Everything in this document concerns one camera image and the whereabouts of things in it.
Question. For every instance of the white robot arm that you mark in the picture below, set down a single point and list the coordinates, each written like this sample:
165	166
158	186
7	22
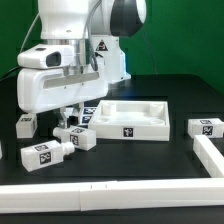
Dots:
79	56

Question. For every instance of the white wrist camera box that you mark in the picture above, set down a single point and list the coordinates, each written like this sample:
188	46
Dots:
44	56

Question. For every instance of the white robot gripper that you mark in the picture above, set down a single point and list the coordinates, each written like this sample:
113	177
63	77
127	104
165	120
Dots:
44	90

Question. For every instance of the white fence bar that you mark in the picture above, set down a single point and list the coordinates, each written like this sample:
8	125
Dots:
89	196
209	156

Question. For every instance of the white block at left edge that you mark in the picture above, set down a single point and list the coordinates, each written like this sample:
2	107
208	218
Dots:
0	149

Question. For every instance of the white right fence bar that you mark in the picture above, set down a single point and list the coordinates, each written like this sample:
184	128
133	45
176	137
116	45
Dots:
209	156

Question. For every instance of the white front fence bar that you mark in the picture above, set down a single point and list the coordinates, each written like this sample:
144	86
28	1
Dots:
89	196

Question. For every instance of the white sheet with tags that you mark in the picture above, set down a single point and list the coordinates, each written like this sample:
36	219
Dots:
86	114

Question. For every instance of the white square table top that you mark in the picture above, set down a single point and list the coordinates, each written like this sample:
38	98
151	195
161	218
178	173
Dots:
131	120

